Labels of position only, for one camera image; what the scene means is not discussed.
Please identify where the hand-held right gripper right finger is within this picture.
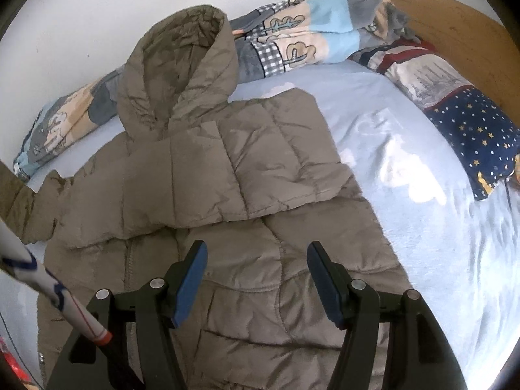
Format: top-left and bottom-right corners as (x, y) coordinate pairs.
(306, 241), (468, 390)

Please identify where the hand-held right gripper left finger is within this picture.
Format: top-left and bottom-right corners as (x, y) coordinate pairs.
(46, 240), (209, 390)

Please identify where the olive hooded puffer jacket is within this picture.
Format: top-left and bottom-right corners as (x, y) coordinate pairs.
(0, 5), (415, 390)

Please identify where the light blue bed sheet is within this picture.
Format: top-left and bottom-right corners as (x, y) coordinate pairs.
(0, 59), (520, 390)

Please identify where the red object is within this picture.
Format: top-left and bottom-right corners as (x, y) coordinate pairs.
(0, 335), (25, 378)

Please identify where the star and stripe printed pillow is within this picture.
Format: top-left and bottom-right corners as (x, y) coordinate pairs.
(349, 41), (520, 202)

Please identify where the patchwork printed blanket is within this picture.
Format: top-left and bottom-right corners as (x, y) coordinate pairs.
(12, 0), (423, 181)

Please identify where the wooden headboard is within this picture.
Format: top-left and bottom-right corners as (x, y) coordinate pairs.
(378, 0), (520, 131)

